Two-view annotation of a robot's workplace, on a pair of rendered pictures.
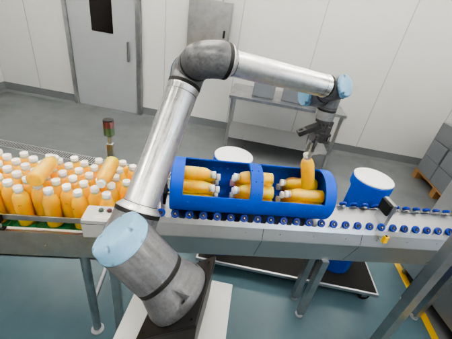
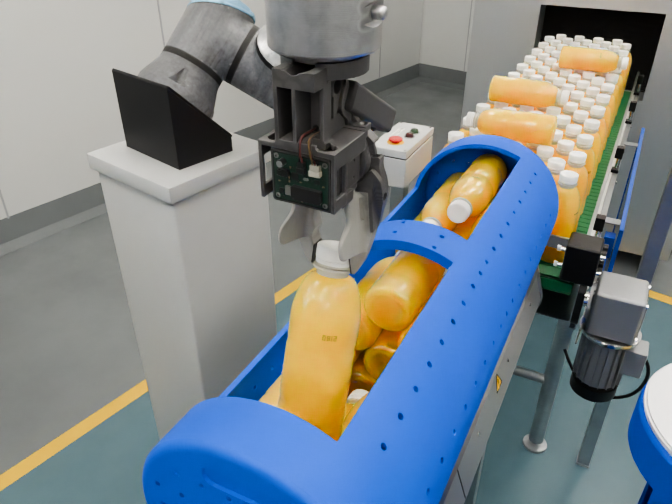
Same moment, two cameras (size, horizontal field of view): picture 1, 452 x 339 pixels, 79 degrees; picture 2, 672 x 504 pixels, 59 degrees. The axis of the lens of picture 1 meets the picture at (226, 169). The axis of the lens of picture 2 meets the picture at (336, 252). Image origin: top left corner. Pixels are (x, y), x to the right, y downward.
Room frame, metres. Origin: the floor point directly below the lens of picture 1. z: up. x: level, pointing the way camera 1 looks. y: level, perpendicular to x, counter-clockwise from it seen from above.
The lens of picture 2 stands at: (1.60, -0.81, 1.65)
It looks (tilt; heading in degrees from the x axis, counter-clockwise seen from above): 32 degrees down; 126
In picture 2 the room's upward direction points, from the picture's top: straight up
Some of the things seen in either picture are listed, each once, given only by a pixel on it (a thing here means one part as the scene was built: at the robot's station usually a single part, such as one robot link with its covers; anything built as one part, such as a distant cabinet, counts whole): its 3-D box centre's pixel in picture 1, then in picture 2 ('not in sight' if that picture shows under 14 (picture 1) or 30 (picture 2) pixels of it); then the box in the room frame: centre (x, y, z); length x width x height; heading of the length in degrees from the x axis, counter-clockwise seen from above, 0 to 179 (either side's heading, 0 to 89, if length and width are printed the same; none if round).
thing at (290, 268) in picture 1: (282, 257); not in sight; (1.76, -0.64, 0.08); 1.50 x 0.52 x 0.15; 87
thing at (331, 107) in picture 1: (330, 97); not in sight; (1.31, -0.43, 1.65); 0.10 x 0.09 x 0.12; 120
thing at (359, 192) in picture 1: (350, 223); not in sight; (1.76, -1.06, 0.59); 0.28 x 0.28 x 0.88
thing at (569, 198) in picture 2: not in sight; (559, 219); (1.32, 0.45, 1.00); 0.07 x 0.07 x 0.19
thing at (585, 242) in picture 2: not in sight; (579, 260); (1.39, 0.39, 0.95); 0.10 x 0.07 x 0.10; 8
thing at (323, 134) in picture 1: (320, 130); (321, 127); (1.31, -0.43, 1.48); 0.09 x 0.08 x 0.12; 99
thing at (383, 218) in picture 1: (384, 210); not in sight; (1.40, -1.00, 1.00); 0.10 x 0.04 x 0.15; 8
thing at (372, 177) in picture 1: (373, 177); not in sight; (1.76, -1.06, 1.03); 0.28 x 0.28 x 0.01
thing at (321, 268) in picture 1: (310, 289); not in sight; (1.29, -0.73, 0.31); 0.06 x 0.06 x 0.63; 8
